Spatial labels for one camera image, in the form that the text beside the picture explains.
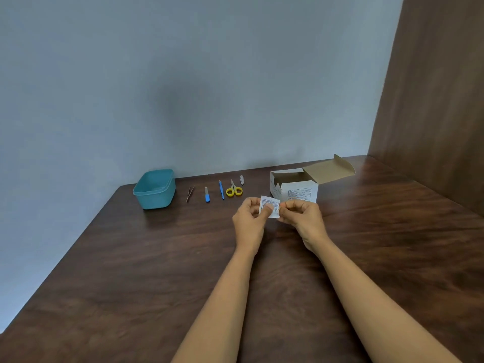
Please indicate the person's right thumb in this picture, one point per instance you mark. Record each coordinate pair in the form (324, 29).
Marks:
(284, 216)

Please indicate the person's left thumb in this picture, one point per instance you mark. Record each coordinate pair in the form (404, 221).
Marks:
(266, 210)

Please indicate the open white cardboard box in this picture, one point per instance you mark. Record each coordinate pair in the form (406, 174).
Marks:
(302, 185)

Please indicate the small white printed sachet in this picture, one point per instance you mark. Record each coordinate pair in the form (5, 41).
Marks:
(269, 206)

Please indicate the person's left hand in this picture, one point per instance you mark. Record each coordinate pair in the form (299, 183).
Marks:
(248, 226)

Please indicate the person's right forearm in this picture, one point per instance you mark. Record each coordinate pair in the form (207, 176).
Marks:
(374, 306)

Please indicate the person's left forearm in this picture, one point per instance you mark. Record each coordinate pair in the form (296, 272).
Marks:
(219, 309)

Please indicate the person's right hand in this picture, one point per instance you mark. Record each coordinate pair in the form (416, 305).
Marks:
(308, 224)

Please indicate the teal plastic container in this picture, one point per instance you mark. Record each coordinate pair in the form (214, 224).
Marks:
(154, 189)

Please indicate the metal tweezers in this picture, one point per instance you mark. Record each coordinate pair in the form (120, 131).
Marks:
(190, 193)

